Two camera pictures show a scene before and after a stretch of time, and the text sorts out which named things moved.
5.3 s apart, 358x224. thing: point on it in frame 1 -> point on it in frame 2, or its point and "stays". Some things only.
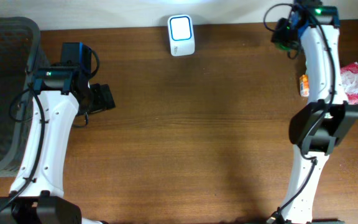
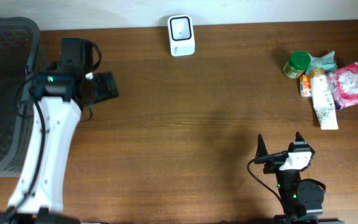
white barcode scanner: [181, 35] stays
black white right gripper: [276, 36] -> [271, 166]
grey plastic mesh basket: [9, 46] stays
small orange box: [304, 85] stays
